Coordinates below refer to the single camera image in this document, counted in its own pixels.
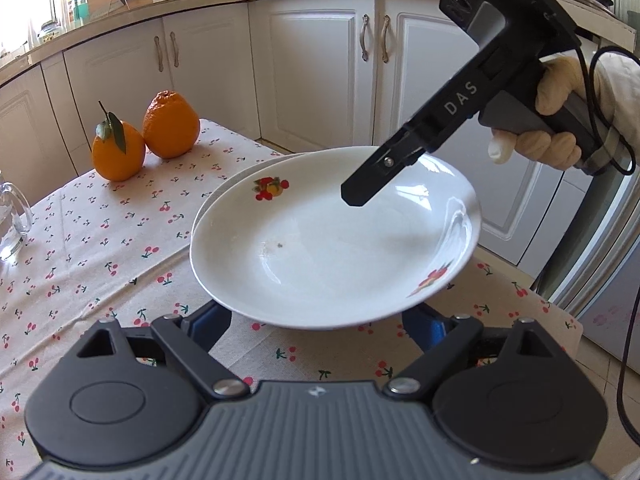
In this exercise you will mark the clear glass mug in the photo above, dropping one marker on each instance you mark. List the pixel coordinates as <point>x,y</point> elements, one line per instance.
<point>12,220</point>

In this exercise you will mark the teal lidded bottle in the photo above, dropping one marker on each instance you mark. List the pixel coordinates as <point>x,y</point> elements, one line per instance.
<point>80,7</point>

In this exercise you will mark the cherry print tablecloth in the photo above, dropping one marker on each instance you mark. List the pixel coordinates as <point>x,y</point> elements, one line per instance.
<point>100,260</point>

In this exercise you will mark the glass jar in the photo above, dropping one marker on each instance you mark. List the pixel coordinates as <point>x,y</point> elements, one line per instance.
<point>50,32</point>

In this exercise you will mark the bumpy orange without leaf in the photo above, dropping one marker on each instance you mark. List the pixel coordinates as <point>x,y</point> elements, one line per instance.
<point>171,125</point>

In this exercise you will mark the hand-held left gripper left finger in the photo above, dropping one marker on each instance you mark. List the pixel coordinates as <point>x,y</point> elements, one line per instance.
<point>210,320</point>

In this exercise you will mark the orange with green leaf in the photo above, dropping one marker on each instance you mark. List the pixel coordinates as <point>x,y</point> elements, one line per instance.
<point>117,152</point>

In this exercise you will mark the person's right hand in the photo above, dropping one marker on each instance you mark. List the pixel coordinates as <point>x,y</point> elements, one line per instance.
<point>562,85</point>

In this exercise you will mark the white plate with fruit print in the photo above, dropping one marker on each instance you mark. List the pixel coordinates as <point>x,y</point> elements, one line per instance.
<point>325,260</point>
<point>235,179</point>

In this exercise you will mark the silver appliance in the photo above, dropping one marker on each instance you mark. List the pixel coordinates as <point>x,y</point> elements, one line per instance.
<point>600,240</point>

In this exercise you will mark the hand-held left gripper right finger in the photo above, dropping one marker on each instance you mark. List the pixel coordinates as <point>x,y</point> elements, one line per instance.
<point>425,332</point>

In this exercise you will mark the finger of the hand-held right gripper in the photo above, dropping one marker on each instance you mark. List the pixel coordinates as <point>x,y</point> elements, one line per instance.
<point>372,180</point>

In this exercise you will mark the white kitchen cabinets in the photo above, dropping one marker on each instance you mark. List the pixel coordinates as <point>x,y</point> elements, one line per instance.
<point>310,60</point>

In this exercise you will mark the person's right forearm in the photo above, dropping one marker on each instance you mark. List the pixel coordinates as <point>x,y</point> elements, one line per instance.
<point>622,100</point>

